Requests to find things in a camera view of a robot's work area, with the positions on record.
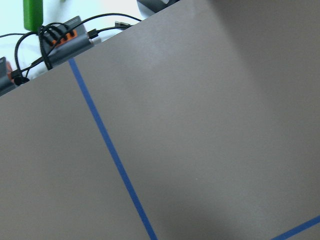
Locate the black labelled box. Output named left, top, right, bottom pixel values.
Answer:
left=137, top=0, right=179, bottom=13

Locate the right grey usb hub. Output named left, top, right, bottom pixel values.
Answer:
left=39, top=16, right=93, bottom=70

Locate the grey usb hub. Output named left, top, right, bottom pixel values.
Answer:
left=39, top=16, right=93, bottom=70
left=0, top=56, right=17, bottom=96

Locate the left grey usb hub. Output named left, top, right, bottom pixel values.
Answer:
left=0, top=56, right=17, bottom=96

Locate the green plastic clamp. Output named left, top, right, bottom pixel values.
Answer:
left=23, top=0, right=44, bottom=32

